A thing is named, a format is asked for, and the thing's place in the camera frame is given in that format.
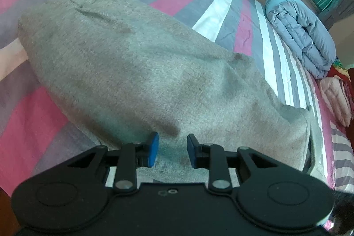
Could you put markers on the colourful red blanket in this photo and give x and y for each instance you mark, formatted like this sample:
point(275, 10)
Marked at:
point(338, 70)

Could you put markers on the folded pink quilt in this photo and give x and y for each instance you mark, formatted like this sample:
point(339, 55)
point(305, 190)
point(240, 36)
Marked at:
point(336, 99)

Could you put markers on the grey striped pillow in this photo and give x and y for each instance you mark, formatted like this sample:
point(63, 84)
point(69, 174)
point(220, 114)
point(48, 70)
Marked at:
point(341, 147)

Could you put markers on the bed with striped sheet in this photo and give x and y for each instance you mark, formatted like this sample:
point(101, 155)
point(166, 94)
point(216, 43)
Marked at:
point(221, 3)

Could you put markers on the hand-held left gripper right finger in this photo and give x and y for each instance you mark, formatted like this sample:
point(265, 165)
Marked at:
point(191, 150)

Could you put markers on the folded blue duvet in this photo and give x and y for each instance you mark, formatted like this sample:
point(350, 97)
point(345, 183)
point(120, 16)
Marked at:
point(301, 31)

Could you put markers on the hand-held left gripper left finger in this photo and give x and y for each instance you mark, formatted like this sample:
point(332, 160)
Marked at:
point(153, 149)

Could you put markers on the grey pants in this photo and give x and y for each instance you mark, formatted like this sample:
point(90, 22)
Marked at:
point(138, 73)

